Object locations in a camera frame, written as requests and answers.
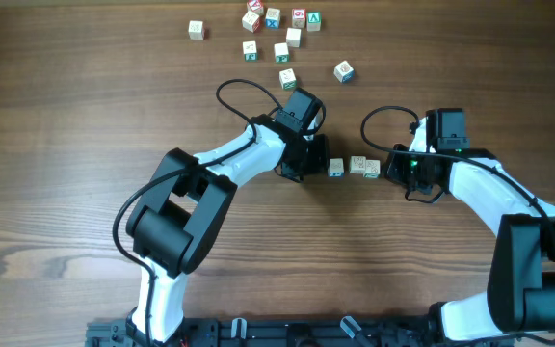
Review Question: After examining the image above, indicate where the blue edged wooden block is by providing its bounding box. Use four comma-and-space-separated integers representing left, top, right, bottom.
328, 158, 345, 177

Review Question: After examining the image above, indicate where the red M letter block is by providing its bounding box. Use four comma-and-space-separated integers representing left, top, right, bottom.
349, 155, 366, 174

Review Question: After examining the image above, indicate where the green Z letter block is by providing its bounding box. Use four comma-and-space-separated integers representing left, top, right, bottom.
363, 159, 382, 179

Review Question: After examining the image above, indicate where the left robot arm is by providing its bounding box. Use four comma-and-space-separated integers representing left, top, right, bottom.
113, 88, 329, 346

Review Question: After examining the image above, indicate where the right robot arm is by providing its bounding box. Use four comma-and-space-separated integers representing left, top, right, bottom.
385, 109, 555, 343

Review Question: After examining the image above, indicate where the green edged block lower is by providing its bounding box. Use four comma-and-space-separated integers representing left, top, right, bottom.
278, 68, 297, 90

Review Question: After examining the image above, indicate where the green edged block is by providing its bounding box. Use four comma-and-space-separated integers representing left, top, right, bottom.
278, 68, 297, 90
242, 40, 258, 62
274, 42, 290, 64

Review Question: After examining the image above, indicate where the blue D letter block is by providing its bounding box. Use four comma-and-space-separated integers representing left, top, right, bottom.
333, 61, 355, 83

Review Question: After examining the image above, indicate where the green edged block middle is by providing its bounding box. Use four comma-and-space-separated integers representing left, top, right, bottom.
274, 42, 290, 64

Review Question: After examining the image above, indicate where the green edged block left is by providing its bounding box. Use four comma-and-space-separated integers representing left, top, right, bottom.
242, 40, 258, 62

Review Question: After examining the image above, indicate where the plain wooden block centre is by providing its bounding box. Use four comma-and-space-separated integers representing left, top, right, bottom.
286, 28, 302, 47

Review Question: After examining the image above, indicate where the plain wooden block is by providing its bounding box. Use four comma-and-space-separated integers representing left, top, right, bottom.
188, 20, 205, 40
286, 28, 302, 47

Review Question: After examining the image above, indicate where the green letter A block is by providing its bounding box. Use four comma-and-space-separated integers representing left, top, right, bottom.
306, 12, 322, 32

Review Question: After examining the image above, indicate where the red number 6 block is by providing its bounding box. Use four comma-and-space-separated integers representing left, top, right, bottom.
292, 8, 306, 29

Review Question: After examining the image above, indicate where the blue X letter block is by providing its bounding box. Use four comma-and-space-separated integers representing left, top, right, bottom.
265, 8, 280, 29

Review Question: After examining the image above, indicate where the red edged wooden block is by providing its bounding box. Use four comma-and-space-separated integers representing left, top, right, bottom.
242, 11, 260, 33

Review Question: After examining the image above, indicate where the red letter block top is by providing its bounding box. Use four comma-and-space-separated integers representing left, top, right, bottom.
246, 0, 264, 16

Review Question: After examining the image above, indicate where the plain wooden block far left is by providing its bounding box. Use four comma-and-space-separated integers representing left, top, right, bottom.
188, 20, 205, 40

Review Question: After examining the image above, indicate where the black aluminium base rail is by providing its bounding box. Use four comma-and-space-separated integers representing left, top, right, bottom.
84, 315, 543, 347

